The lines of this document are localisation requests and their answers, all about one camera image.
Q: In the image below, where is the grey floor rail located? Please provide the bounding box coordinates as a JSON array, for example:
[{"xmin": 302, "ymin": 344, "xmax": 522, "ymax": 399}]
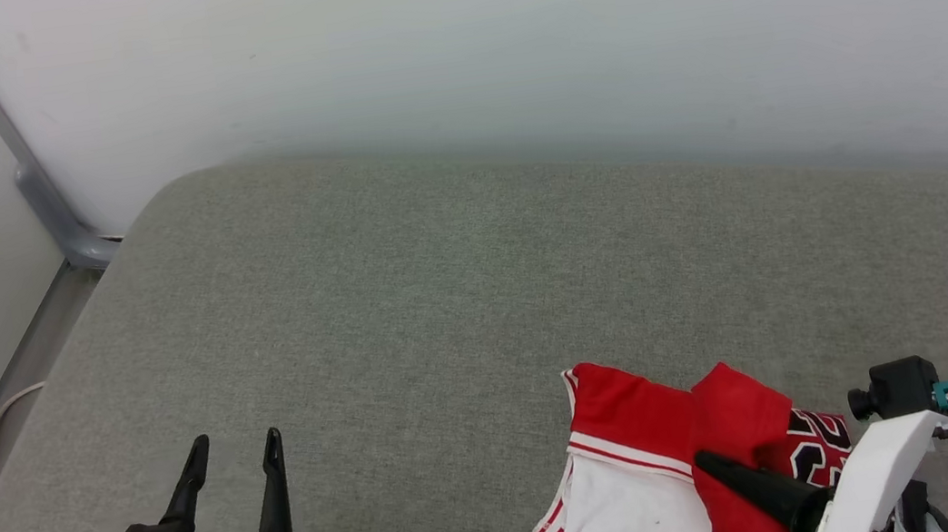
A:
[{"xmin": 0, "ymin": 255, "xmax": 139, "ymax": 532}]

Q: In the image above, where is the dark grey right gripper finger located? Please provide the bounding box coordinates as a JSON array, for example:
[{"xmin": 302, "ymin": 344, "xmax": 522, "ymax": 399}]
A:
[{"xmin": 692, "ymin": 434, "xmax": 841, "ymax": 532}]

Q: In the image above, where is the red and white basketball jersey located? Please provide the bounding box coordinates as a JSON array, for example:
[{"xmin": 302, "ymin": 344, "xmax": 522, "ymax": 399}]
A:
[{"xmin": 512, "ymin": 330, "xmax": 867, "ymax": 532}]

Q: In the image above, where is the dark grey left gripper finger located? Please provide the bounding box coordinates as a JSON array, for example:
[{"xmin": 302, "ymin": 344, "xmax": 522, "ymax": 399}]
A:
[
  {"xmin": 234, "ymin": 426, "xmax": 296, "ymax": 532},
  {"xmin": 153, "ymin": 434, "xmax": 221, "ymax": 528}
]

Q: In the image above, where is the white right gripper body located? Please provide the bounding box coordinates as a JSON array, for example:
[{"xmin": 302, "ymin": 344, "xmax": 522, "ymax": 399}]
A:
[{"xmin": 792, "ymin": 407, "xmax": 948, "ymax": 532}]

